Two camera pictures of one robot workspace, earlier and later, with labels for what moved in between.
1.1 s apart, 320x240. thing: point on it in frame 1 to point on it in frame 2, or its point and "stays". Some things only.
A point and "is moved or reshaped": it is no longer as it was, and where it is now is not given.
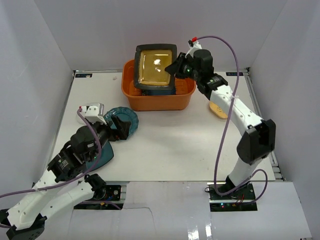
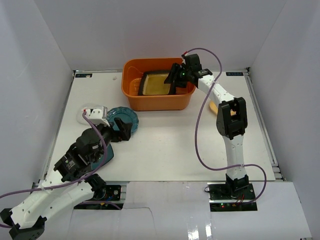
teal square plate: (107, 154) stays
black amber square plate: (150, 61) is moved or reshaped
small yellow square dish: (217, 111) stays
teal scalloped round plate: (123, 113) stays
